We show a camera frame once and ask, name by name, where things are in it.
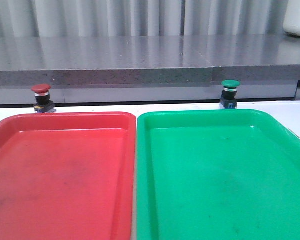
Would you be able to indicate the grey stone counter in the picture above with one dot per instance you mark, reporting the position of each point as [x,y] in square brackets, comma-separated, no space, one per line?
[108,70]

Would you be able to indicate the green plastic tray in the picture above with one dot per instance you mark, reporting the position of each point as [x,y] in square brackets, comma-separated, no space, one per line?
[217,175]

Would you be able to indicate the red plastic tray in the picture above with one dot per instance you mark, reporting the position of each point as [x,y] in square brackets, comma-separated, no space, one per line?
[67,176]

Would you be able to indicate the green mushroom push button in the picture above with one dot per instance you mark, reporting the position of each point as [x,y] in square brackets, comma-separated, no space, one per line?
[228,99]

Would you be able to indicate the red mushroom push button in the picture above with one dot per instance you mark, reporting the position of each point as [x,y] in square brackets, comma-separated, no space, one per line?
[43,102]

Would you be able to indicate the white rice cooker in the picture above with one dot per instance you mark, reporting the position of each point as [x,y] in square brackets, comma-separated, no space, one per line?
[291,23]

